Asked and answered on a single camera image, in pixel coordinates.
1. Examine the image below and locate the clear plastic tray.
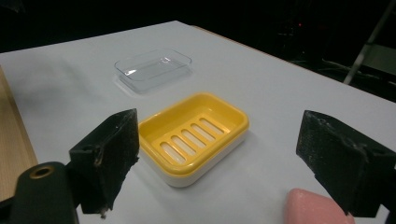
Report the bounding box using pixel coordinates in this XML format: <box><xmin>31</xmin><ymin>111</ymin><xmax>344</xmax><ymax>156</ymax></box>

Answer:
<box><xmin>113</xmin><ymin>48</ymin><xmax>193</xmax><ymax>94</ymax></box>

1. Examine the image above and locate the yellow and white soap dish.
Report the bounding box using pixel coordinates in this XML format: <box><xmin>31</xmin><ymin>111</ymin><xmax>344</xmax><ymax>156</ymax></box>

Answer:
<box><xmin>137</xmin><ymin>91</ymin><xmax>250</xmax><ymax>189</ymax></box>

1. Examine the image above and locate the metal stand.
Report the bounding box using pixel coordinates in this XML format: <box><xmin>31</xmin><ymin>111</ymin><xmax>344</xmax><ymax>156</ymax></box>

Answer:
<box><xmin>343</xmin><ymin>0</ymin><xmax>396</xmax><ymax>86</ymax></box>

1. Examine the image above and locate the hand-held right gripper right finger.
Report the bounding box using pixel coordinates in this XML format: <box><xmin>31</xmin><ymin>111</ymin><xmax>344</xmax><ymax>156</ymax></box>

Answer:
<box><xmin>295</xmin><ymin>109</ymin><xmax>396</xmax><ymax>218</ymax></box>

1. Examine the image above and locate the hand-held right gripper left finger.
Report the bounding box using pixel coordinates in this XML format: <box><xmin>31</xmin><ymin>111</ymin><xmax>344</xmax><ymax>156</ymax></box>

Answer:
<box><xmin>68</xmin><ymin>107</ymin><xmax>140</xmax><ymax>217</ymax></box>

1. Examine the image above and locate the pink soap bar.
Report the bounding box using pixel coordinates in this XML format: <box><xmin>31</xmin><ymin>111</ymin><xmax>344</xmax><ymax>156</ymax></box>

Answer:
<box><xmin>283</xmin><ymin>188</ymin><xmax>357</xmax><ymax>224</ymax></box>

